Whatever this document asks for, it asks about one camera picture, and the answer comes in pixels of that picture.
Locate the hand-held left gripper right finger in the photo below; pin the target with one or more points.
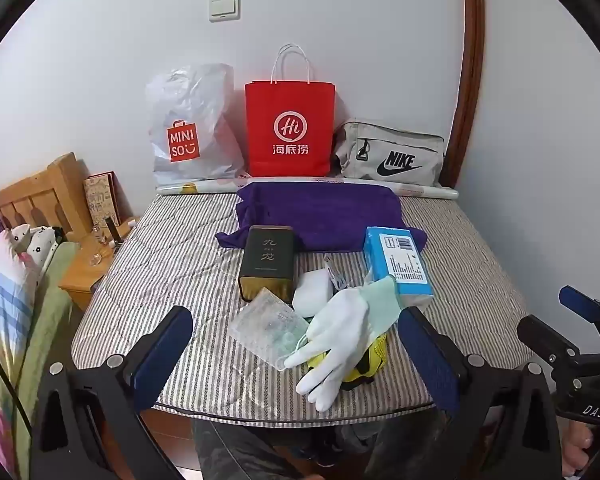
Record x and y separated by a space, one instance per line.
427 360

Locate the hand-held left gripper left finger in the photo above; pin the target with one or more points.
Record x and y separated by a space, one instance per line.
162 355

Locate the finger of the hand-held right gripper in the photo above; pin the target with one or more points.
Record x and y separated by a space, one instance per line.
540 335
580 301

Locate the yellow and black glove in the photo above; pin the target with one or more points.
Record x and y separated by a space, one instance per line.
367 360

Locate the light green face mask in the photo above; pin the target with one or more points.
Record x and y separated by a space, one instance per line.
382 305

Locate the white glove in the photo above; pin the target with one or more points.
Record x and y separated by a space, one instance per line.
330 340

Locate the clear plastic packet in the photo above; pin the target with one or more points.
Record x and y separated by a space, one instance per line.
265 325

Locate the small printed white sachet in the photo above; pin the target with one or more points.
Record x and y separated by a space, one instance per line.
336 275

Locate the dark green box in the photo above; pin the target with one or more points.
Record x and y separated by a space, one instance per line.
266 260

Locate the person's right hand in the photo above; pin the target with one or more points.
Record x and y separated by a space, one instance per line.
577 452

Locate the grey striped mattress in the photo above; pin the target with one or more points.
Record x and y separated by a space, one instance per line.
180 260

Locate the blue cardboard box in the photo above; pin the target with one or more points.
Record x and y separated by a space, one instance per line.
400 260

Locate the wooden bedside table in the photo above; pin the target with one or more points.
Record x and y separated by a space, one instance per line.
87 280

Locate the clear drinking glass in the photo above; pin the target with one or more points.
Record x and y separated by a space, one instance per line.
101 258

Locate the green blanket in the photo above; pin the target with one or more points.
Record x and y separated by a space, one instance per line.
50 320

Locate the dark cloth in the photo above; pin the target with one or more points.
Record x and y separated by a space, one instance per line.
240 450

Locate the small black bottle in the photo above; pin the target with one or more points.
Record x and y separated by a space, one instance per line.
112 230

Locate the white foam sponge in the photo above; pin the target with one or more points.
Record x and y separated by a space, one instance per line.
312 290

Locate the colourful striped blanket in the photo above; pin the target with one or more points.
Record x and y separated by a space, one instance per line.
5 310

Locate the printed picture book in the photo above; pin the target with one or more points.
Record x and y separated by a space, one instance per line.
100 200

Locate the printed paper roll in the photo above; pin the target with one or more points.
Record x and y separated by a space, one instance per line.
430 192

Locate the white spotted plush toy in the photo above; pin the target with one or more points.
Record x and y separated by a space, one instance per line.
35 242

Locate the purple towel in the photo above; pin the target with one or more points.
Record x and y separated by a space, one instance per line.
320 210

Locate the wooden headboard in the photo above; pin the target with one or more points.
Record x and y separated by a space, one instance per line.
45 195

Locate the beige fabric waist bag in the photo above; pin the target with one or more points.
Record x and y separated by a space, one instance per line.
405 145

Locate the white plastic shopping bag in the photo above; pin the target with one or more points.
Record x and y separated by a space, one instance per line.
200 110

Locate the red paper carrier bag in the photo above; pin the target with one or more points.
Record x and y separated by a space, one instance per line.
290 105

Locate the brown wooden door frame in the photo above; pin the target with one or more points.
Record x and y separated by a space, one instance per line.
472 60

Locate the white wall light switch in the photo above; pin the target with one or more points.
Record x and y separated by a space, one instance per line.
224 7

